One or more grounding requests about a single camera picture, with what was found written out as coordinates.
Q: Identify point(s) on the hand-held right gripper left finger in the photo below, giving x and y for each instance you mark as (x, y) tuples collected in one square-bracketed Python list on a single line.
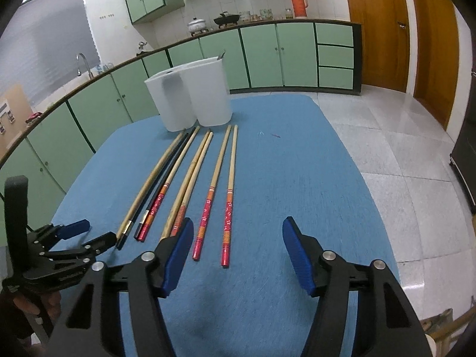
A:
[(178, 258)]

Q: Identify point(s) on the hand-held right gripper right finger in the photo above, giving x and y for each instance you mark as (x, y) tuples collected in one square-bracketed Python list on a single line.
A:
[(297, 258)]

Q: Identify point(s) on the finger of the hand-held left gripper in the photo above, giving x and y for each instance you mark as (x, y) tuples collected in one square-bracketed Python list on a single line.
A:
[(100, 241), (74, 227)]

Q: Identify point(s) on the black chopstick with gold band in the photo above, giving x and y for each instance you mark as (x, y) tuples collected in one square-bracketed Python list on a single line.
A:
[(141, 228), (124, 238)]

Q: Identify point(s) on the plain wooden chopstick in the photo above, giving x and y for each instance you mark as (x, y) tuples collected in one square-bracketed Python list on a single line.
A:
[(156, 175), (189, 174)]

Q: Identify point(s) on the white plastic utensil holder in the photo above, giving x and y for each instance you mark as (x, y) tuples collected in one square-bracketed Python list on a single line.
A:
[(208, 93)]

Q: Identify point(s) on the person's left hand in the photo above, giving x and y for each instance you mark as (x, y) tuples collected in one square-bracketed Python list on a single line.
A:
[(50, 303)]

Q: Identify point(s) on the blue table cloth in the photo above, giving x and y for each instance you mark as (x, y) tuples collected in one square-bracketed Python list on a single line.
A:
[(282, 178)]

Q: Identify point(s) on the small red object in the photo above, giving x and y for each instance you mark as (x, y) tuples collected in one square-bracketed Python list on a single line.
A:
[(32, 118)]

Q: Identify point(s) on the cardboard box with stickers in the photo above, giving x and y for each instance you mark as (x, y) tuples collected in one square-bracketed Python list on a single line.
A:
[(16, 100)]

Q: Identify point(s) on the wooden chair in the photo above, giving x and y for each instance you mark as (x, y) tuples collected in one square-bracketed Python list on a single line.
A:
[(442, 323)]

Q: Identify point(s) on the clear glass cups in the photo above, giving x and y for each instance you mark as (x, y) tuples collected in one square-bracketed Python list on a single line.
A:
[(104, 67)]

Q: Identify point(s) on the metal sink faucet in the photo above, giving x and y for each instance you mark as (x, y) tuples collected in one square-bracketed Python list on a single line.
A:
[(82, 58)]

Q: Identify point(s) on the grey window blind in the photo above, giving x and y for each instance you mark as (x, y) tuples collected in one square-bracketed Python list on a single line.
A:
[(48, 44)]

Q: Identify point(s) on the small metal kettle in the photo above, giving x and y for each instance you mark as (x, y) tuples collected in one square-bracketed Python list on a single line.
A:
[(142, 46)]

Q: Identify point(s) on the green kitchen base cabinets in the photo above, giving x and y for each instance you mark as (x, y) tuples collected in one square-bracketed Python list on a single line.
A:
[(260, 55)]

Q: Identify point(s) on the white cooking pot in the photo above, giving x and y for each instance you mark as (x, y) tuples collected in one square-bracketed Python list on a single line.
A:
[(196, 26)]

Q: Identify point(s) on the black pan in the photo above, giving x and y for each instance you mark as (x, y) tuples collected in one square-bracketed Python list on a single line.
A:
[(227, 19)]

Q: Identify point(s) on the wooden door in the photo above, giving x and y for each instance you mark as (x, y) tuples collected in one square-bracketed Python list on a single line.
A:
[(372, 26), (435, 44)]

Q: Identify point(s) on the glass jar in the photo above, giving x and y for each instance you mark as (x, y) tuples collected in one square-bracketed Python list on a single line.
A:
[(245, 16), (266, 14), (288, 13)]

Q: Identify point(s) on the red thermos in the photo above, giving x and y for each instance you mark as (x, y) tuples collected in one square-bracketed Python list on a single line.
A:
[(298, 5)]

